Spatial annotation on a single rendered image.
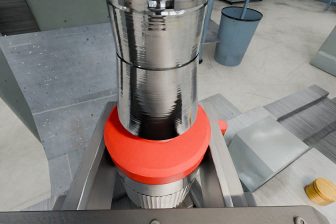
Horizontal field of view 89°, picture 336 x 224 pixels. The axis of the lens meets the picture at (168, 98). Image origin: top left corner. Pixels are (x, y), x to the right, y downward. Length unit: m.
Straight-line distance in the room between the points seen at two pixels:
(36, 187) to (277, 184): 1.49
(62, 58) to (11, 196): 1.32
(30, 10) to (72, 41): 0.08
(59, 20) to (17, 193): 1.36
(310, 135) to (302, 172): 0.24
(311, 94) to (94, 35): 0.58
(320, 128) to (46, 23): 0.63
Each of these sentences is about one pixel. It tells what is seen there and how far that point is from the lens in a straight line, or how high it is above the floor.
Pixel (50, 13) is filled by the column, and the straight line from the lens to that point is 0.43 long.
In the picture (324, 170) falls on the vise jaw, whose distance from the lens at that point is 0.29.
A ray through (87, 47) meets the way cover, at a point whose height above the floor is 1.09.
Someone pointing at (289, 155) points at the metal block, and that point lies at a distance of 0.23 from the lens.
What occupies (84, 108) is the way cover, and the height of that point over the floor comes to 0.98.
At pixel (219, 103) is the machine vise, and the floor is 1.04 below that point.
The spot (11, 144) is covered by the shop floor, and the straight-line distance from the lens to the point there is 1.91.
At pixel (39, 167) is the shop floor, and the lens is 1.65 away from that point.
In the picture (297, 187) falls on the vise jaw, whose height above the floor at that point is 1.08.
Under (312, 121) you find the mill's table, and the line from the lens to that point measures 0.53.
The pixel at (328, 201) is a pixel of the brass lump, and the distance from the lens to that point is 0.25.
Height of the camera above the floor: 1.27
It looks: 44 degrees down
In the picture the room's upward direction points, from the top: 3 degrees clockwise
